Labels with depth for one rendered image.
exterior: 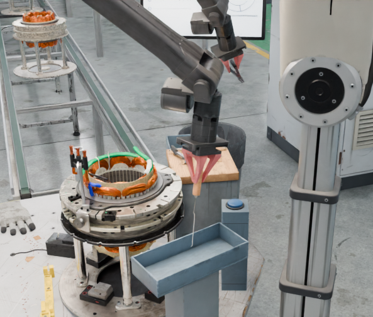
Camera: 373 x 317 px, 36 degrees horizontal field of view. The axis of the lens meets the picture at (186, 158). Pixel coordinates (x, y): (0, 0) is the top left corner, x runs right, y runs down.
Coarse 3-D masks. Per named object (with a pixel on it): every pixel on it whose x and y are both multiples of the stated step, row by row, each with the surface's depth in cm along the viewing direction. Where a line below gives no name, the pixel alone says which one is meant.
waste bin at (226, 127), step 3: (219, 123) 337; (222, 123) 336; (225, 123) 336; (222, 126) 337; (225, 126) 336; (228, 126) 335; (231, 126) 334; (225, 129) 337; (228, 129) 336; (240, 129) 328; (225, 132) 337; (243, 132) 323; (225, 135) 338; (225, 138) 339; (237, 168) 319; (240, 168) 323; (240, 171) 325; (240, 174) 326; (240, 177) 328; (237, 180) 323; (237, 189) 327; (237, 192) 328; (237, 195) 329; (237, 198) 331
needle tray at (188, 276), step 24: (192, 240) 136; (216, 240) 139; (240, 240) 133; (144, 264) 129; (168, 264) 131; (192, 264) 131; (216, 264) 128; (168, 288) 121; (192, 288) 128; (216, 288) 133; (168, 312) 136; (192, 312) 131; (216, 312) 136
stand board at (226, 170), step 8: (168, 152) 177; (224, 152) 176; (168, 160) 174; (176, 160) 172; (192, 160) 172; (208, 160) 171; (224, 160) 171; (232, 160) 171; (176, 168) 167; (184, 168) 167; (216, 168) 167; (224, 168) 166; (232, 168) 166; (184, 176) 162; (208, 176) 163; (216, 176) 163; (224, 176) 164; (232, 176) 164
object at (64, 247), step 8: (48, 240) 177; (56, 240) 177; (64, 240) 175; (72, 240) 175; (48, 248) 177; (56, 248) 176; (64, 248) 175; (72, 248) 175; (64, 256) 177; (72, 256) 176
